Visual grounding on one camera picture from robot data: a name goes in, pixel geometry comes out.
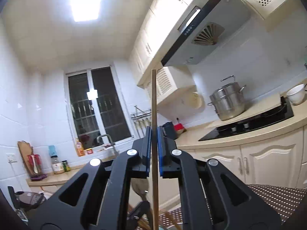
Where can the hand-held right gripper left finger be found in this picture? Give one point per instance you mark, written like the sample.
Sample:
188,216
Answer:
149,153

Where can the light blue box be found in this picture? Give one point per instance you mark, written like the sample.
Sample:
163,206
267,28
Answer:
52,151

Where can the purple knife holder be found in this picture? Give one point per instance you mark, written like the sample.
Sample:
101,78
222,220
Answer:
37,177

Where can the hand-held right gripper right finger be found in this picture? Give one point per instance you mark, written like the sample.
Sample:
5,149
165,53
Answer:
160,153

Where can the grey range hood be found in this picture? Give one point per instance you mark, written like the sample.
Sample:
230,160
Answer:
220,24

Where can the small green jar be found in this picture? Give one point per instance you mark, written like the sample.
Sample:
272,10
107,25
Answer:
66,166

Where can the round bamboo trivet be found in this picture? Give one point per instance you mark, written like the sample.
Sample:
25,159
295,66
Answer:
194,100

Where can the small red yellow box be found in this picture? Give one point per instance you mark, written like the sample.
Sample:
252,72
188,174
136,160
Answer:
89,151

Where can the white wall socket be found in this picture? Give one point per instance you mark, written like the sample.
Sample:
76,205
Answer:
11,158

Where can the dark electric kettle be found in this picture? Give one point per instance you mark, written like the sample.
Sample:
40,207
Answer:
170,130

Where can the steel faucet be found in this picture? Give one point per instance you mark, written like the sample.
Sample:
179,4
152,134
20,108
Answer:
103,137

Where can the steel steamer pot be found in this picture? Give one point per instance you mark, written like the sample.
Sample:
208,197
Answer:
227,103

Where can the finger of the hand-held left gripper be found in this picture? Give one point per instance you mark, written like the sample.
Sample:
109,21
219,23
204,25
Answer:
140,213

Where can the small cream lattice cabinet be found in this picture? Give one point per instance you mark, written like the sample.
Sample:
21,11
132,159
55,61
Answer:
165,81

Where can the black wall utensil rack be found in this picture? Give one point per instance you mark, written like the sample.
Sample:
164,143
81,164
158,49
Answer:
141,113

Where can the kitchen window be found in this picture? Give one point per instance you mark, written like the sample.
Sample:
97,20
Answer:
108,105

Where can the black gas stove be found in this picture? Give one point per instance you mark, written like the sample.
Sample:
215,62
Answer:
251,122

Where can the jars beside sink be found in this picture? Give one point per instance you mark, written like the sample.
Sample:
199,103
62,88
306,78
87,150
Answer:
57,166

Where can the red container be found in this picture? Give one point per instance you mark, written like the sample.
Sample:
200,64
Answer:
178,127

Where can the wooden cutting board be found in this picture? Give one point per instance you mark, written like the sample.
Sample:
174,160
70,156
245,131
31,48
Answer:
263,107

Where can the single wooden chopstick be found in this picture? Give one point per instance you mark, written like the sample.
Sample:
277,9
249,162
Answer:
154,100
172,221

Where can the white bowl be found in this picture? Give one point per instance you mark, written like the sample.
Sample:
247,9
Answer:
296,94

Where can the wooden chopping board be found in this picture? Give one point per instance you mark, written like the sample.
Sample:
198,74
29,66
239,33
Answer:
24,151

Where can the cream base cabinets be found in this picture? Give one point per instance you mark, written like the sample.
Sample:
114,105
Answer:
263,155

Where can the ceiling light panel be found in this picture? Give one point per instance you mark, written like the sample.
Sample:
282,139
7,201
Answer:
84,0

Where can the metal spoon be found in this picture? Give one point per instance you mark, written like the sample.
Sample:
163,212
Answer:
140,186

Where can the cream upper wall cabinets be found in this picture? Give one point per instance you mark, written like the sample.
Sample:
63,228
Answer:
165,4

